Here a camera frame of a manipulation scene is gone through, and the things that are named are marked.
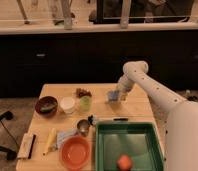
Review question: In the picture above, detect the blue sponge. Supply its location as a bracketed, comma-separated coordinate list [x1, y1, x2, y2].
[107, 90, 119, 102]

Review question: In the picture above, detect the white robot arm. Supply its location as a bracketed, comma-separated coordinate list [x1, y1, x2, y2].
[117, 61, 198, 171]

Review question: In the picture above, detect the green plastic cup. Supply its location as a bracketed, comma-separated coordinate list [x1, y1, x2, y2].
[80, 96, 91, 111]

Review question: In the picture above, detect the small metal cup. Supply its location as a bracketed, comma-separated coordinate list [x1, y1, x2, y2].
[77, 119, 90, 137]

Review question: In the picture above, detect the white paper cup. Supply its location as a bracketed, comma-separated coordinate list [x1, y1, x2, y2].
[60, 97, 75, 114]

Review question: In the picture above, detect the black marker pen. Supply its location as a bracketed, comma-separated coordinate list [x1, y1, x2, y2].
[113, 118, 129, 121]

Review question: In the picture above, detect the small black white toy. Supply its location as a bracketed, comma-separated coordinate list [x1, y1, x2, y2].
[88, 115, 99, 126]

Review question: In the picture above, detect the brown grape cluster toy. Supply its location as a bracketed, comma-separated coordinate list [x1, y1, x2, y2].
[76, 88, 92, 98]

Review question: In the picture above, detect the green plastic bin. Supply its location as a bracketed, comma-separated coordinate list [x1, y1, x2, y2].
[95, 122, 164, 171]

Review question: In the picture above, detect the orange block in bin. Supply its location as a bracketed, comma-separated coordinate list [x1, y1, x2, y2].
[117, 155, 132, 171]

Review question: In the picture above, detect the orange plastic bowl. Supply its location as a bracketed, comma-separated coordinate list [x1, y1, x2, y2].
[59, 136, 91, 171]

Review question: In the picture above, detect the blue grey cloth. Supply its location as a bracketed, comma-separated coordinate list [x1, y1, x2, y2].
[56, 129, 77, 148]

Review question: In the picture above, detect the dark brown bowl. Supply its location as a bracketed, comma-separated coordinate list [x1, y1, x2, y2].
[35, 96, 58, 118]

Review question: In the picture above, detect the yellow banana toy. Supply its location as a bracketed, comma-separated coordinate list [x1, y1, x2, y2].
[43, 128, 57, 155]

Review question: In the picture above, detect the black chair base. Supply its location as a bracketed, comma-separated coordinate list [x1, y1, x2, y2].
[0, 111, 18, 161]

